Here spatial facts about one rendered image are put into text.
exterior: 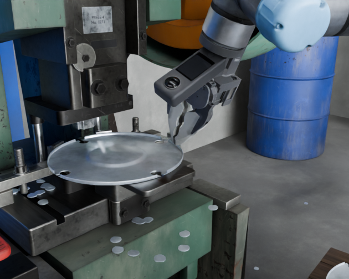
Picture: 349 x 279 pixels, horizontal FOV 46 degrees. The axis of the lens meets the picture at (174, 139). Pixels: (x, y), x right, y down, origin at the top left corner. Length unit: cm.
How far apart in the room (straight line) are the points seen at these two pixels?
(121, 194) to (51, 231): 16
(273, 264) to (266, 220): 38
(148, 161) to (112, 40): 26
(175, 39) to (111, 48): 32
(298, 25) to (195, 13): 68
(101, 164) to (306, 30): 51
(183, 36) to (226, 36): 54
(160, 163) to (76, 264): 26
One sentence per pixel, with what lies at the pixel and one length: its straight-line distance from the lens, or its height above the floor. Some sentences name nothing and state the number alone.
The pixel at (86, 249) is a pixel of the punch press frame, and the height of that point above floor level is 65.
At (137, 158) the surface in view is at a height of 79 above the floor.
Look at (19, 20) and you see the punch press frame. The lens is 75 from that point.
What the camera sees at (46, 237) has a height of 68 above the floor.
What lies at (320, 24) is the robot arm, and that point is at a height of 108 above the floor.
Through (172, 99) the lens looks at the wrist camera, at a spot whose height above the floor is 97.
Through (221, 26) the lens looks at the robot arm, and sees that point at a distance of 63.
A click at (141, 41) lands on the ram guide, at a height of 102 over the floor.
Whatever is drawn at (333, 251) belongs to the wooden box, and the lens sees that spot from 144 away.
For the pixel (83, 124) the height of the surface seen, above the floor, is 83.
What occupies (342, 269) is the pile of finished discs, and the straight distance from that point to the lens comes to 130.
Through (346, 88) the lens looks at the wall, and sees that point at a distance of 419.
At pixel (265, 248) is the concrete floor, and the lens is 203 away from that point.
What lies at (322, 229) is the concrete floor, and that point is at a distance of 224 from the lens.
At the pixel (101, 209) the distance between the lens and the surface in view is 90.
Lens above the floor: 112
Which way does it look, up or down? 20 degrees down
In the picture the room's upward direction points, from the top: straight up
